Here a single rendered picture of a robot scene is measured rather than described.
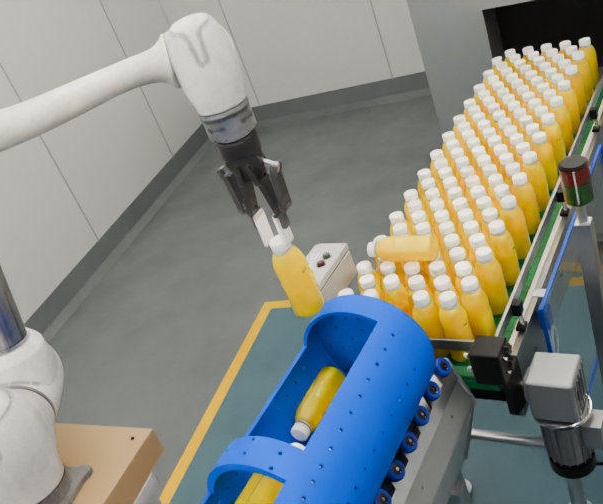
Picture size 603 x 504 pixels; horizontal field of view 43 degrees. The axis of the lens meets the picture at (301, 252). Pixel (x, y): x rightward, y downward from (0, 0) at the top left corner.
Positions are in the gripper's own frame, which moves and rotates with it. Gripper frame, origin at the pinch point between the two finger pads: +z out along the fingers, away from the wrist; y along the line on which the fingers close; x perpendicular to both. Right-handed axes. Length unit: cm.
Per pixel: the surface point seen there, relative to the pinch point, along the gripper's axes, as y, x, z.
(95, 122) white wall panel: -315, 242, 70
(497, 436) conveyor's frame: 5, 55, 116
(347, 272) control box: -19, 44, 44
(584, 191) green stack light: 43, 53, 28
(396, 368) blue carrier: 17.9, -3.0, 31.5
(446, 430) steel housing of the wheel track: 18, 7, 59
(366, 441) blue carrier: 18.4, -20.5, 32.9
